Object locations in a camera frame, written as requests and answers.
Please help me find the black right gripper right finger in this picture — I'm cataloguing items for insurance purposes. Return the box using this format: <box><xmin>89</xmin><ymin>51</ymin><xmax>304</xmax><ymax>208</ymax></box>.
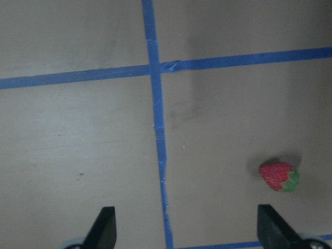
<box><xmin>257</xmin><ymin>204</ymin><xmax>302</xmax><ymax>249</ymax></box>

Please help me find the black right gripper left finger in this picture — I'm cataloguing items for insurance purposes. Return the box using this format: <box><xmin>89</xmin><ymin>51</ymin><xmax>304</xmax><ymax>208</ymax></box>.
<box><xmin>82</xmin><ymin>206</ymin><xmax>116</xmax><ymax>249</ymax></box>

